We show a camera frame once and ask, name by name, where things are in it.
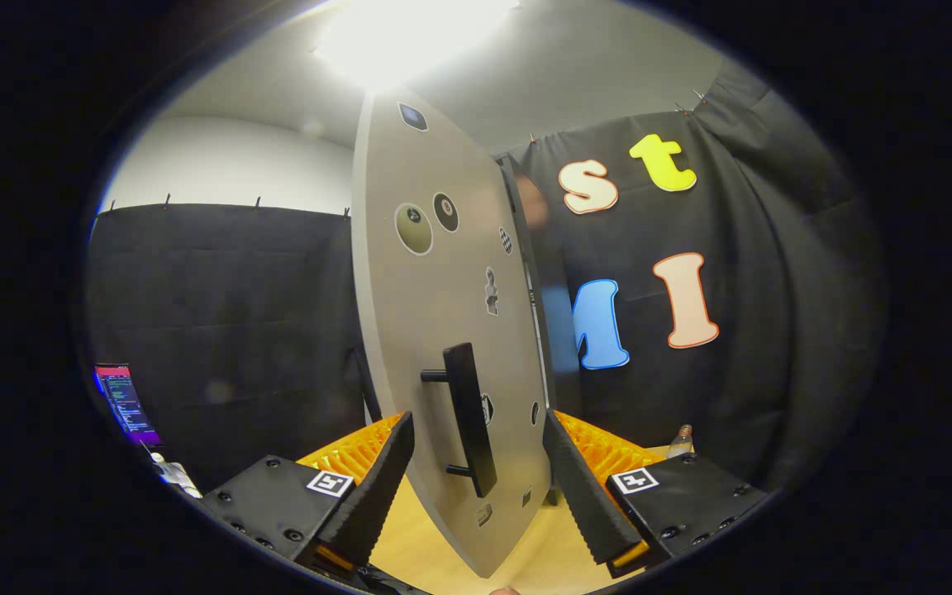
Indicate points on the large ceiling light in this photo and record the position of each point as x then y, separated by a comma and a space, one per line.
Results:
410, 37

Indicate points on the small clear bottle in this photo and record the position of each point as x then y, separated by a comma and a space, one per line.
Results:
680, 445

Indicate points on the black backdrop cloth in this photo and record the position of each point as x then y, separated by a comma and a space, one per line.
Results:
236, 289

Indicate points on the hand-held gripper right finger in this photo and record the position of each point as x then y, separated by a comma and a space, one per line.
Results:
579, 496

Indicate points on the grey shoe cabinet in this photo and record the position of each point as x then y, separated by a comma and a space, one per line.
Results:
546, 248

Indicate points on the computer monitor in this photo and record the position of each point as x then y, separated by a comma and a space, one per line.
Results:
125, 401

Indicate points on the small white object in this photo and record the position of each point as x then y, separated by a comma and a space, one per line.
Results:
174, 475

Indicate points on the grey shoe cabinet door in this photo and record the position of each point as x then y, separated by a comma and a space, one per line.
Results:
435, 314

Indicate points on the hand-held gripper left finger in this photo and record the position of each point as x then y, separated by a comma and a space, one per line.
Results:
377, 496

